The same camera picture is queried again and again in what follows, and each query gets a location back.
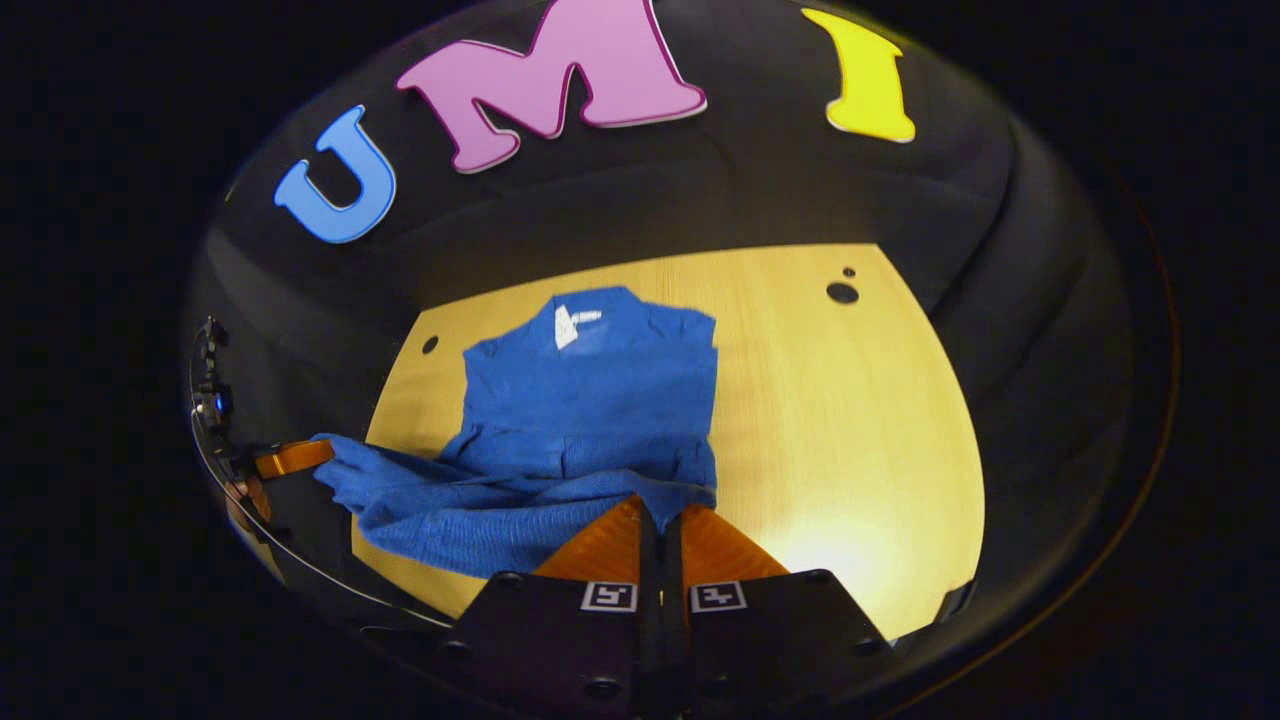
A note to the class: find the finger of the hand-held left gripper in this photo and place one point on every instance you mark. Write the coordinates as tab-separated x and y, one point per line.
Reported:
295	458

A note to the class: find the black backdrop cloth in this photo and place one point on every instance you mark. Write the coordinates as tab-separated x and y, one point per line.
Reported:
760	190

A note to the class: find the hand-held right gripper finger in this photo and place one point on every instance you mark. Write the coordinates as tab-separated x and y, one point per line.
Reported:
675	620
650	620

